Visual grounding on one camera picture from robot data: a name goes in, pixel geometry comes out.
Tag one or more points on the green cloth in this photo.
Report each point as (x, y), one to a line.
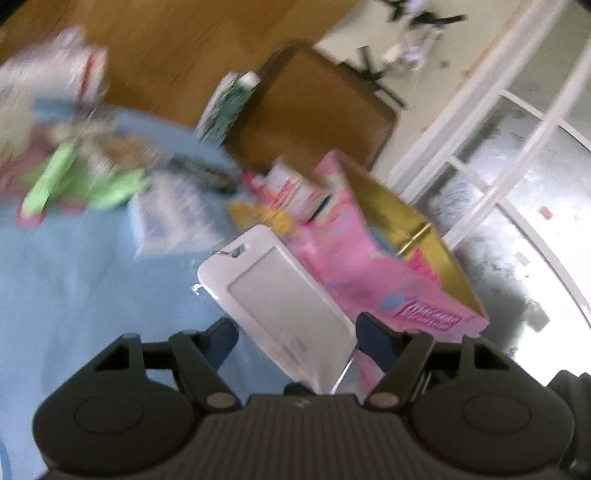
(51, 182)

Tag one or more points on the white window frame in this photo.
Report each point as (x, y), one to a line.
(466, 115)

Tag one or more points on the pink white packet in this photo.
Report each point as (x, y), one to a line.
(291, 194)

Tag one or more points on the brown wooden furniture panel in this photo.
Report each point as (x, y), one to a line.
(175, 41)

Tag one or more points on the black tripod base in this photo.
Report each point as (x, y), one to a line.
(374, 69)

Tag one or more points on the white red packet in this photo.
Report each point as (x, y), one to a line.
(51, 74)

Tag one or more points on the white card holder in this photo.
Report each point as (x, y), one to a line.
(272, 295)

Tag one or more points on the dark remote control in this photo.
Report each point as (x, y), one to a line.
(207, 174)

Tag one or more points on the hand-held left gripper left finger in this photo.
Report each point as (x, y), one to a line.
(223, 339)

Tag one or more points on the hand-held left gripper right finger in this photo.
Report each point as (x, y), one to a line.
(375, 339)

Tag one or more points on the yellow packet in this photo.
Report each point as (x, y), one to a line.
(261, 218)

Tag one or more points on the pink tin box gold inside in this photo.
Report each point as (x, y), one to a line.
(397, 217)

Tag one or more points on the brown wooden chair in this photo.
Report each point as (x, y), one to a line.
(314, 101)

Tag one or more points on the green white patterned box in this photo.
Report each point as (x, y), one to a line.
(226, 104)

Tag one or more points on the light blue blanket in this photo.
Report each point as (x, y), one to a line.
(83, 286)

